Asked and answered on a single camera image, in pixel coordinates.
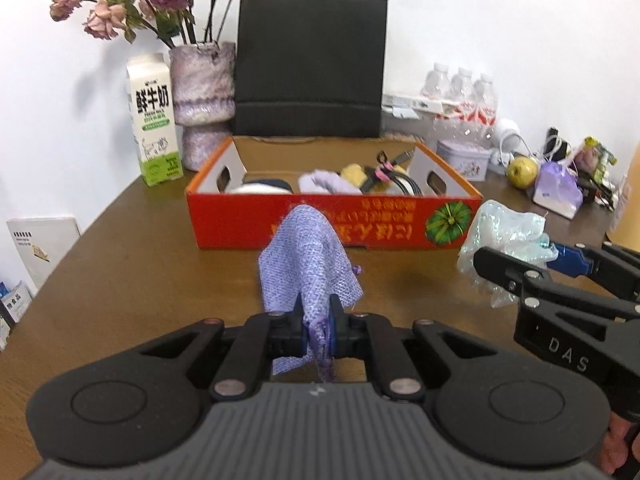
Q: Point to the corgi plush toy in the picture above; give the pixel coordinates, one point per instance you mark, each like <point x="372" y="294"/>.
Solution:
<point x="352" y="172"/>

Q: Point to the green apple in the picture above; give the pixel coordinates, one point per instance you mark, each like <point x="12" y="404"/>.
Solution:
<point x="522" y="172"/>

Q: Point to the dried rose bouquet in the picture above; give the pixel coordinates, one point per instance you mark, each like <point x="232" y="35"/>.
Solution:
<point x="110" y="15"/>

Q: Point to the black paper bag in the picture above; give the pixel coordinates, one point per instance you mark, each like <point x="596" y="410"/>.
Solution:
<point x="310" y="60"/>

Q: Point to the cream thermos jug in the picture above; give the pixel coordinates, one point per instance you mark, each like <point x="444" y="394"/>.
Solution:
<point x="627" y="210"/>

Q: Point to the purple stone vase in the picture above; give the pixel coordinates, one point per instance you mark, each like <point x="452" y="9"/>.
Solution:
<point x="202" y="85"/>

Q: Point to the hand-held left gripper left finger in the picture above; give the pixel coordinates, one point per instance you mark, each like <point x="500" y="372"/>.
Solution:
<point x="303" y="330"/>

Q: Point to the person's right hand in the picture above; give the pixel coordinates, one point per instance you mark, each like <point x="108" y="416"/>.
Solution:
<point x="622" y="445"/>

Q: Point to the colourful snack packet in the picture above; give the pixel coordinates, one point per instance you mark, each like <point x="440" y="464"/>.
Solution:
<point x="595" y="157"/>

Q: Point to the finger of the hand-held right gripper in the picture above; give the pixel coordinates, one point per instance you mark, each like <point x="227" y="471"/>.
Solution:
<point x="570" y="260"/>
<point x="505" y="265"/>

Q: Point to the white panel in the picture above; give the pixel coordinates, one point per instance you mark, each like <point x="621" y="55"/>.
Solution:
<point x="42" y="250"/>

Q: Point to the blue pet food bag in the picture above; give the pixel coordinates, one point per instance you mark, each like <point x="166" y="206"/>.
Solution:
<point x="12" y="310"/>

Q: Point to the clear seed container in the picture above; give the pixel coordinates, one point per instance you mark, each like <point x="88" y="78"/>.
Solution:
<point x="400" y="136"/>

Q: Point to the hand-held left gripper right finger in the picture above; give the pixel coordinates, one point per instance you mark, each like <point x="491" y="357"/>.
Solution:
<point x="336" y="332"/>

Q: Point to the flat white cardboard box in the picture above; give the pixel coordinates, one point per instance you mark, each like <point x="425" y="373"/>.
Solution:
<point x="410" y="105"/>

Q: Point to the purple plastic bag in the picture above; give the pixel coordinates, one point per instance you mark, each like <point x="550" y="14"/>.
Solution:
<point x="557" y="190"/>

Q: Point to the floral tin box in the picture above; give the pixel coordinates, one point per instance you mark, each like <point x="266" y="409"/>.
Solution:
<point x="462" y="160"/>

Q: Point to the white cloth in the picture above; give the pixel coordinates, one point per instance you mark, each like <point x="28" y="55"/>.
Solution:
<point x="255" y="189"/>

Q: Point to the iridescent plastic bag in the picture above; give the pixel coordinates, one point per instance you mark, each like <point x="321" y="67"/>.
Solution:
<point x="500" y="230"/>

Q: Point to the navy zip pouch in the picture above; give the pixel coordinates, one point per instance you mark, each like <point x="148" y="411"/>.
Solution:
<point x="272" y="181"/>

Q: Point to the white green milk carton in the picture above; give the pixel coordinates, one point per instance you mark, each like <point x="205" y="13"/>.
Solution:
<point x="155" y="120"/>

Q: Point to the orange cardboard box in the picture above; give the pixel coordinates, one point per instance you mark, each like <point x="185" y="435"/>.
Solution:
<point x="240" y="220"/>

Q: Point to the small white round device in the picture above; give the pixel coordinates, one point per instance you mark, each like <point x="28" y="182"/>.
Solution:
<point x="507" y="135"/>

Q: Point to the purple knitted pouch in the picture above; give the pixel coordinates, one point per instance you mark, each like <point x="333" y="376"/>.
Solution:
<point x="305" y="255"/>

